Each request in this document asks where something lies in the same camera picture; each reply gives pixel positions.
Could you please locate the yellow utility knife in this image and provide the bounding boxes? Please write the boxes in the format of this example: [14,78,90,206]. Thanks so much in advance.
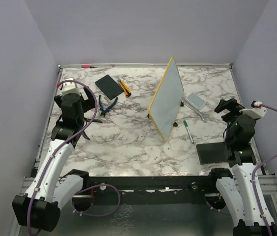
[117,79,131,97]

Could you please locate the silver wrench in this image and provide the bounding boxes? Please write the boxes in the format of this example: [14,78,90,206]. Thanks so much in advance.
[183,99,210,122]

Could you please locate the blue handled cutters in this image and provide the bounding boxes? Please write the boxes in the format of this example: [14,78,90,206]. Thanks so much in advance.
[98,95,118,117]

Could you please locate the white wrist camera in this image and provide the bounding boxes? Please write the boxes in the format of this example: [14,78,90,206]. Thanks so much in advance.
[239,101,267,119]
[57,78,80,96]

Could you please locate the red marker on rail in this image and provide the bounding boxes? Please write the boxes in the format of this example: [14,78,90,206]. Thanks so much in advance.
[81,64,96,68]

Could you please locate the green whiteboard marker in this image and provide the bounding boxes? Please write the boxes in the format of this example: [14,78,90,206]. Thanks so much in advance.
[183,120,195,144]

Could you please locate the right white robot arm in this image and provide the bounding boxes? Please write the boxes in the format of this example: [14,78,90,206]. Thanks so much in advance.
[207,98,277,236]

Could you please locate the white whiteboard eraser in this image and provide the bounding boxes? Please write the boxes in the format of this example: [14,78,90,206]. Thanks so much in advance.
[185,92,206,109]

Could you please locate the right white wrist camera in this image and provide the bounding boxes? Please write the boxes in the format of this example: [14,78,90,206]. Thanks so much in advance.
[239,101,267,119]

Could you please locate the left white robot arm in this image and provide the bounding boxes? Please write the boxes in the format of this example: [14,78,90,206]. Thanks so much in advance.
[12,86,98,236]

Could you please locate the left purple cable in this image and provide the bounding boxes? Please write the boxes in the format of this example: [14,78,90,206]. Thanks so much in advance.
[27,80,99,236]

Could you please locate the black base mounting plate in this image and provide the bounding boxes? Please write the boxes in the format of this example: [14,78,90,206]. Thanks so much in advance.
[82,170,226,205]

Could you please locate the black multitool pliers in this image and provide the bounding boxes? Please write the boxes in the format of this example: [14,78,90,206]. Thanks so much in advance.
[82,118,103,141]

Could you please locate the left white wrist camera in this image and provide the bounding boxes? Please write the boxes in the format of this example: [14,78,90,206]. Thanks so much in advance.
[57,78,80,96]

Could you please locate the black box near whiteboard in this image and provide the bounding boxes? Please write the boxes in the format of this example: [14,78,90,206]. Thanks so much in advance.
[95,75,123,100]

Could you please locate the aluminium table frame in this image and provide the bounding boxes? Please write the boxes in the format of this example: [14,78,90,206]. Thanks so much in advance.
[8,62,277,236]

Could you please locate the black box front right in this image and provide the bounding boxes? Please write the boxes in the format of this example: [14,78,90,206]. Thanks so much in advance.
[196,142,228,165]

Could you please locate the yellow framed whiteboard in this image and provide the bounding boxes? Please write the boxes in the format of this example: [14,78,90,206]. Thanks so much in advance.
[148,57,184,142]

